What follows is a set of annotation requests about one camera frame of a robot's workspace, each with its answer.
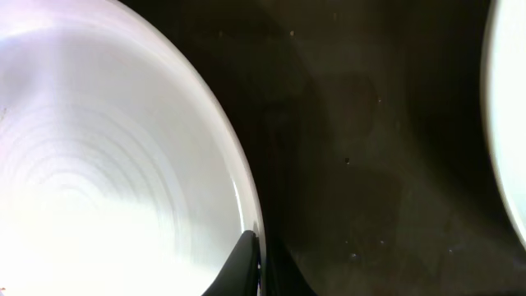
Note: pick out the brown plastic serving tray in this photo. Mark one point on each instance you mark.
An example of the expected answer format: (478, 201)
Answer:
(362, 124)

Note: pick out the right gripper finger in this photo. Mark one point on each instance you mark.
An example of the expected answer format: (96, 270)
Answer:
(240, 274)

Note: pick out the white plate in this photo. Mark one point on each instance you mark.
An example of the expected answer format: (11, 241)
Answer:
(120, 172)

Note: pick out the pale blue plate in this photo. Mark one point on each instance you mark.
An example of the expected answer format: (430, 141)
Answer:
(503, 104)

